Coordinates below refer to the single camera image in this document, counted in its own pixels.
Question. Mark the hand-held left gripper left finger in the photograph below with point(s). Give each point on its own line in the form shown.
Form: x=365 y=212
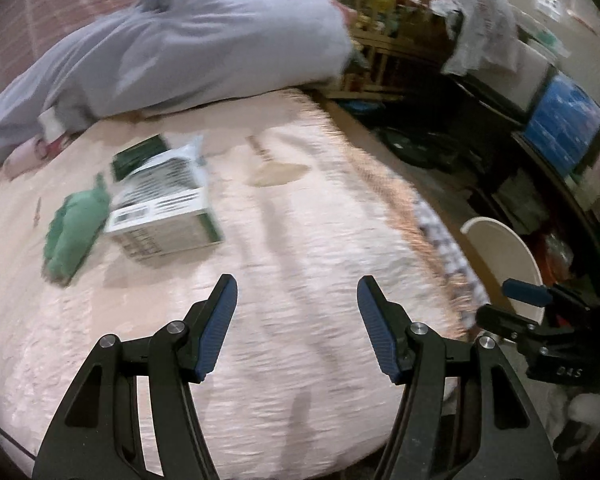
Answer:
x=220 y=325

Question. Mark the grey quilt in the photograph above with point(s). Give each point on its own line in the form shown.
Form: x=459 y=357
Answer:
x=205 y=35

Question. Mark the white plastic bag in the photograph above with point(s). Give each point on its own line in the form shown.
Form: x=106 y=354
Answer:
x=480 y=20

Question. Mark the blue printed box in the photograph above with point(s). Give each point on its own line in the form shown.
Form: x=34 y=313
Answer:
x=562 y=120

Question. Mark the white wall switch panel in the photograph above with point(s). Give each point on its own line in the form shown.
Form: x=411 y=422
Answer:
x=550 y=2

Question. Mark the black bag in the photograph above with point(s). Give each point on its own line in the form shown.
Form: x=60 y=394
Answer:
x=420 y=147

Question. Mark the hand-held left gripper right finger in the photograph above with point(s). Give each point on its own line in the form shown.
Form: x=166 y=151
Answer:
x=375 y=330

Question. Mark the teal white packet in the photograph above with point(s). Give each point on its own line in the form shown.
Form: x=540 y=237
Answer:
x=547 y=42

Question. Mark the pink pouch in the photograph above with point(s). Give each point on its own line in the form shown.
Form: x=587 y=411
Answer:
x=22 y=157

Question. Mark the plaid bed sheet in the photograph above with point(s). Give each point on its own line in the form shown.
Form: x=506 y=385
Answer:
x=447 y=255

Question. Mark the red white packet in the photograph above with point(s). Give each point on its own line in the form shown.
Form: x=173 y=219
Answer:
x=55 y=132

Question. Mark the white printed carton box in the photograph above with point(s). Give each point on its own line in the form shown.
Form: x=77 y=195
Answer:
x=165 y=210

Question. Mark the grey white storage box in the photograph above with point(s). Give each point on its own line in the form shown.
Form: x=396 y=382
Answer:
x=525 y=80

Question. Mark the green cloth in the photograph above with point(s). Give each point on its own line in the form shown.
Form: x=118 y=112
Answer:
x=75 y=230

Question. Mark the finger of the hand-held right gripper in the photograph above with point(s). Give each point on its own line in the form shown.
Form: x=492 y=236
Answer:
x=525 y=292
x=505 y=322

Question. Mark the dark green packet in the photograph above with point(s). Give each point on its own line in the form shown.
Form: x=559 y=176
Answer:
x=137 y=157

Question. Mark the wooden crib rail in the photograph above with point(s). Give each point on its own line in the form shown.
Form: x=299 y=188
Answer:
x=375 y=25

